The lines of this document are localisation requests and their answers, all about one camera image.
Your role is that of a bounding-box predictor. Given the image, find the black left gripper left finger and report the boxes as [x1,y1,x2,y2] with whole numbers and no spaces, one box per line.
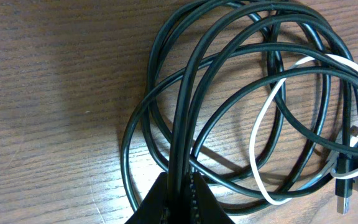
[126,172,168,224]

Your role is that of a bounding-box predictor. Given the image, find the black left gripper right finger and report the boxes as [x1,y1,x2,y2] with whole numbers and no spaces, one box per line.
[190,172,234,224]

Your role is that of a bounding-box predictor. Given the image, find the black USB cable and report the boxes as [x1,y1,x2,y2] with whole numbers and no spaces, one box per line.
[120,0,358,217]

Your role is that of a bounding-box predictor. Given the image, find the white USB cable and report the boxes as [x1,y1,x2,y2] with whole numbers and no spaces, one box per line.
[249,53,358,206]

